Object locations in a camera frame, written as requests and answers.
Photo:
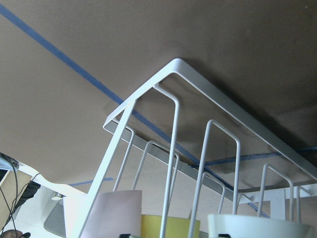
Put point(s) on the mint green cup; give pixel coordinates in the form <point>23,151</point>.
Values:
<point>240,226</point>

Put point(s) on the white wire cup rack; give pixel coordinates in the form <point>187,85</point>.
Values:
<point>181,68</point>

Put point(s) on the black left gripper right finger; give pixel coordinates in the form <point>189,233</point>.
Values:
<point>223,235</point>

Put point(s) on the yellow cup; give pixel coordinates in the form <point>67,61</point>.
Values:
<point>175,227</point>

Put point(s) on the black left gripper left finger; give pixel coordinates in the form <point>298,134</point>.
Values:
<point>124,236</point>

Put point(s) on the pink cup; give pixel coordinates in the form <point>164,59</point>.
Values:
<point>113,214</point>

